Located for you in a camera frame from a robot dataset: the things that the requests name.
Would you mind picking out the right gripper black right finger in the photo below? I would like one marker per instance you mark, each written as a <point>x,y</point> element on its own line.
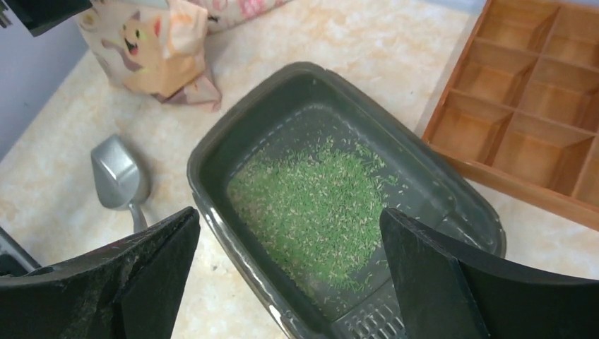
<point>449,289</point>

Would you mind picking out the silver metal scoop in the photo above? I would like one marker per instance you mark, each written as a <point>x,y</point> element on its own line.
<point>120,181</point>

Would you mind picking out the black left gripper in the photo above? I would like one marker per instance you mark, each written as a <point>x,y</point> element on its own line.
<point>39,16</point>

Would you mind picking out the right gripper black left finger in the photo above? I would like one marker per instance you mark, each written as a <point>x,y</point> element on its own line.
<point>130,288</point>

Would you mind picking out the orange divided organizer tray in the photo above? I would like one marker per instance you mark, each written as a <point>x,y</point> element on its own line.
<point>519,112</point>

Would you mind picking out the dark grey litter box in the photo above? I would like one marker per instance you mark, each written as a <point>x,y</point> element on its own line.
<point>289,110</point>

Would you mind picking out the floral pink cloth bag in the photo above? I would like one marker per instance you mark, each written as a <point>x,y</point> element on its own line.
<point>226,14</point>

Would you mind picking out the pink cat litter bag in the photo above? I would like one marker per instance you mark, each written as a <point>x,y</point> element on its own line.
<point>157,51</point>

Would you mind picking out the green cat litter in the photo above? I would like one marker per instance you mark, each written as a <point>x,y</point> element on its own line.
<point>315,210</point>

